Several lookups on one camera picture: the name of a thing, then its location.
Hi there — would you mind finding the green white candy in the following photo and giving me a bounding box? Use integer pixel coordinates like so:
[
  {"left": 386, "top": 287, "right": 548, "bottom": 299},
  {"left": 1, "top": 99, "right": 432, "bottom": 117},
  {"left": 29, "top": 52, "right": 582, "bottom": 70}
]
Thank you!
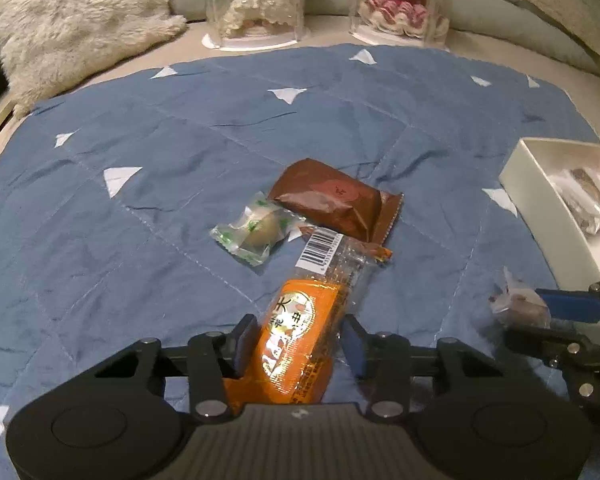
[{"left": 210, "top": 192, "right": 308, "bottom": 266}]

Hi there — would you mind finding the small clear candy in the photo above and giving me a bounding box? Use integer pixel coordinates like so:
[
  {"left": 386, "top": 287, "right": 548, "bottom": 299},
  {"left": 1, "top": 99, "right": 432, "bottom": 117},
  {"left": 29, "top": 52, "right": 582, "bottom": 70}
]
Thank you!
[{"left": 489, "top": 268, "right": 552, "bottom": 328}]

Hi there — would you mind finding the white fluffy pillow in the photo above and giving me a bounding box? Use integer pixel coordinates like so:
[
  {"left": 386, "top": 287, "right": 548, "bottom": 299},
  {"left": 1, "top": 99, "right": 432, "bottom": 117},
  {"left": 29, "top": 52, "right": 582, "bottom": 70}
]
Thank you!
[{"left": 0, "top": 0, "right": 186, "bottom": 117}]

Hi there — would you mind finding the clear round pastry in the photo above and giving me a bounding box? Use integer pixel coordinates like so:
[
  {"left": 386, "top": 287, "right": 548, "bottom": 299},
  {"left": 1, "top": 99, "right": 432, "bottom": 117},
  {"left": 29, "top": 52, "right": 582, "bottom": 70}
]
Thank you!
[{"left": 548, "top": 167, "right": 600, "bottom": 236}]

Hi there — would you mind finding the white cardboard tray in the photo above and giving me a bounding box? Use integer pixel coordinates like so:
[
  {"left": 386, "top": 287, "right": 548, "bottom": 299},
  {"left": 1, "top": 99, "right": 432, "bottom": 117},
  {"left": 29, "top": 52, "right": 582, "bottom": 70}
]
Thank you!
[{"left": 500, "top": 138, "right": 600, "bottom": 290}]

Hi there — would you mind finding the orange barcode snack packet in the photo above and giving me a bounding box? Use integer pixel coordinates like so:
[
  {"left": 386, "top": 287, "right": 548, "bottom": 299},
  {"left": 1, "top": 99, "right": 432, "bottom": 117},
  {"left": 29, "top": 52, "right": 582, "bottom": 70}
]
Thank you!
[{"left": 224, "top": 226, "right": 392, "bottom": 414}]

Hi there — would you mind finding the blue quilted triangle mat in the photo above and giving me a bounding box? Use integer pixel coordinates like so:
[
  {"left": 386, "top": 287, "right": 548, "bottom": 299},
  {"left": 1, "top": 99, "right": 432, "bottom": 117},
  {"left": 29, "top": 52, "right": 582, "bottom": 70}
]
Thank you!
[{"left": 0, "top": 44, "right": 595, "bottom": 479}]

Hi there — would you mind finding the brown foil snack packet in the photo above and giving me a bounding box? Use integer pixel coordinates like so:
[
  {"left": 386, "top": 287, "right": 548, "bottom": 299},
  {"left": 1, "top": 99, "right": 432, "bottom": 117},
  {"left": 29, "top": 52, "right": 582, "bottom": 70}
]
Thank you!
[{"left": 268, "top": 158, "right": 403, "bottom": 245}]

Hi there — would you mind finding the red doll display case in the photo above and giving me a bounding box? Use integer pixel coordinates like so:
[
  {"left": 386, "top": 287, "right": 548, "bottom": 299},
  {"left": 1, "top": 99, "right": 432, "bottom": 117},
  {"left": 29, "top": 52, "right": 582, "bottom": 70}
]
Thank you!
[{"left": 349, "top": 0, "right": 452, "bottom": 48}]

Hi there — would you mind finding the white doll display case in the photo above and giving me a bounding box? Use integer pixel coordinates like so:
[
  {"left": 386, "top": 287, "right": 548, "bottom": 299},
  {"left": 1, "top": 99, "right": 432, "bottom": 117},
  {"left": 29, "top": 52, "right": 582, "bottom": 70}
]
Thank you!
[{"left": 202, "top": 0, "right": 306, "bottom": 52}]

